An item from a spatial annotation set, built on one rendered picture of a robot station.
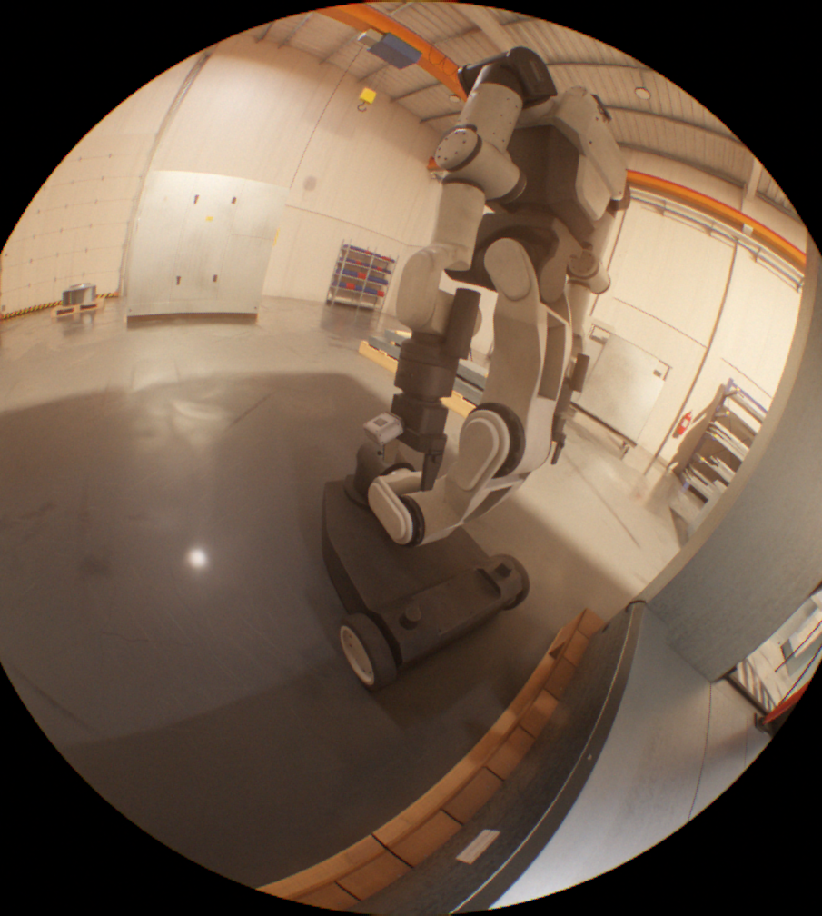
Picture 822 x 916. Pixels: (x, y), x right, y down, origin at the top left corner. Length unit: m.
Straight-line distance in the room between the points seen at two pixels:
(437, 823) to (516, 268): 1.01
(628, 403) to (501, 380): 4.50
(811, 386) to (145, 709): 1.61
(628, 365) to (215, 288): 6.18
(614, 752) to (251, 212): 5.15
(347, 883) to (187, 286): 4.91
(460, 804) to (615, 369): 5.06
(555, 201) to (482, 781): 1.09
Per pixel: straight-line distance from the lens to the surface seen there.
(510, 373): 0.55
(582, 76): 9.14
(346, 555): 0.81
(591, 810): 0.55
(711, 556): 0.82
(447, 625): 0.75
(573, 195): 0.62
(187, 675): 0.87
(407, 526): 0.74
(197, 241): 4.64
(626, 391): 5.03
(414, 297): 0.40
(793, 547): 0.90
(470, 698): 0.93
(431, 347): 0.40
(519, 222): 0.63
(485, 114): 0.57
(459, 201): 0.47
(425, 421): 0.41
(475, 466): 0.53
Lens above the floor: 0.80
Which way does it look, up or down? 29 degrees down
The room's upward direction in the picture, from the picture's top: 20 degrees clockwise
